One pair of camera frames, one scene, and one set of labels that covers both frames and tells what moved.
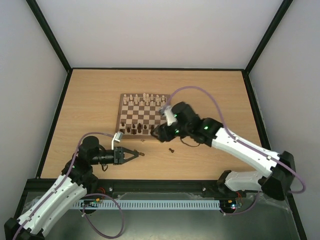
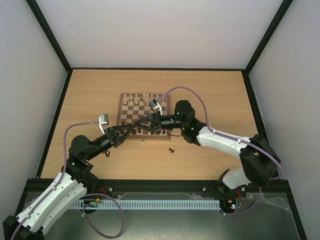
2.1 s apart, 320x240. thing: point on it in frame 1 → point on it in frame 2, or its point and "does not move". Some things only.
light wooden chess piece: x=147 y=99 does not move
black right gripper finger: x=157 y=132 → x=145 y=119
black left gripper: x=119 y=153 → x=115 y=130
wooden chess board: x=138 y=114 does not move
